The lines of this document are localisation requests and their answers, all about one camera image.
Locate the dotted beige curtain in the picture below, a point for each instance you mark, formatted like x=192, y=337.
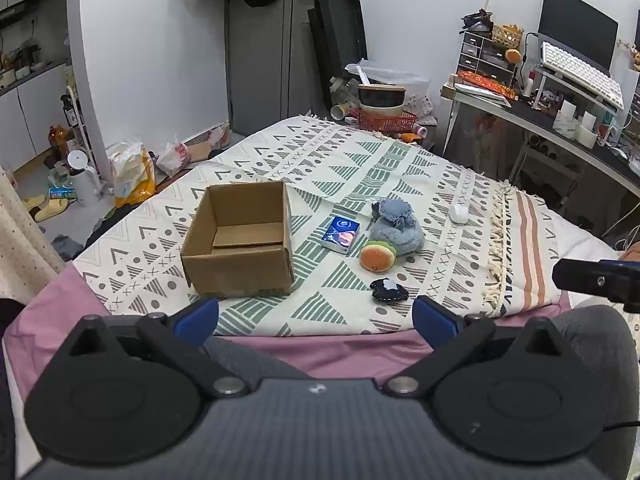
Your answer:
x=25, y=240

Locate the clear plastic bag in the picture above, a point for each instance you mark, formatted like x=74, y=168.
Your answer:
x=395, y=75

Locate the black monitor leaning on wall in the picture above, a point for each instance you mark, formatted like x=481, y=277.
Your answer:
x=340, y=35

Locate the yellow and white bag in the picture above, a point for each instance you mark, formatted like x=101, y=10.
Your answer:
x=131, y=177

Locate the blue-grey plush toy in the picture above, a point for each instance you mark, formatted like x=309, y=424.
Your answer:
x=397, y=227

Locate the white kitchen cabinet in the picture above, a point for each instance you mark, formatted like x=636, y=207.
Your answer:
x=30, y=110

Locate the black desk monitor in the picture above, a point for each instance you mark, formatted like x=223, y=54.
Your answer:
x=575, y=25

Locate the wicker basket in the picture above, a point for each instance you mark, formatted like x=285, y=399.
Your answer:
x=507, y=35

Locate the orange bottle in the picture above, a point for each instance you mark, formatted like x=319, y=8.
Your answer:
x=60, y=140

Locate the person's grey trouser leg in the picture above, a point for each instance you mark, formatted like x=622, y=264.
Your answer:
x=595, y=330

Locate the white bed sheet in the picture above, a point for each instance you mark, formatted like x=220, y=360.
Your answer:
x=580, y=245

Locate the dark drawer organizer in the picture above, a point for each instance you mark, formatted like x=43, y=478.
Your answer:
x=482, y=57

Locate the blue tissue packet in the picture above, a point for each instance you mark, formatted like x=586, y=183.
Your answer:
x=341, y=234

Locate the yellow slipper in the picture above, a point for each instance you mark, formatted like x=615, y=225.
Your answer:
x=52, y=208
x=34, y=201

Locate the pink paper tube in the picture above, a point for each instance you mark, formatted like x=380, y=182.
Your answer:
x=419, y=130

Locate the white monitor stand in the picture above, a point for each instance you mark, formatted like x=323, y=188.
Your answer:
x=570, y=87

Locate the white kettle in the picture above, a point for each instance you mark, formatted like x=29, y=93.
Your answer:
x=82, y=180

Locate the orange packet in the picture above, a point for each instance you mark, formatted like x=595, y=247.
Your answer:
x=411, y=136

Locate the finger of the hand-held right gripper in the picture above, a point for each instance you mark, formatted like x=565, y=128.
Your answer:
x=590, y=277

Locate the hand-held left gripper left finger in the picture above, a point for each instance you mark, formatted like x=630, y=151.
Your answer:
x=197, y=317

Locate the black and beige bowl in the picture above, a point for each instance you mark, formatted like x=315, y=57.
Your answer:
x=382, y=100

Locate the black-topped white desk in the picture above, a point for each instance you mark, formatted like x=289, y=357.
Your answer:
x=545, y=120

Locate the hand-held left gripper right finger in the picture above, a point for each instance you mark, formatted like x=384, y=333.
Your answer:
x=435, y=319

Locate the burger plush toy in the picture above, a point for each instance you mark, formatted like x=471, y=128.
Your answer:
x=376, y=257

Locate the small black plush toy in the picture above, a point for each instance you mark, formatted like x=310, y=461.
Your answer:
x=390, y=290

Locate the white keyboard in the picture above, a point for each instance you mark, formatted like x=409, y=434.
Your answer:
x=580, y=72

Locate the geometric patterned blanket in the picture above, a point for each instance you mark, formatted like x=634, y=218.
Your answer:
x=360, y=170

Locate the white and red plastic bag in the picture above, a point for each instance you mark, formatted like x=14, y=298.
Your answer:
x=174, y=157

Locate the brown cardboard box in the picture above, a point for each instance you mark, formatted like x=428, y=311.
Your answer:
x=235, y=270

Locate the red patterned box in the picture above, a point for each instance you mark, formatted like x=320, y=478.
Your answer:
x=487, y=84

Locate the red plastic basket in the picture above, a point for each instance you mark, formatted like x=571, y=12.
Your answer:
x=387, y=122

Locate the pink bed sheet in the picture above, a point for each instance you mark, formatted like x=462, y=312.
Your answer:
x=345, y=355

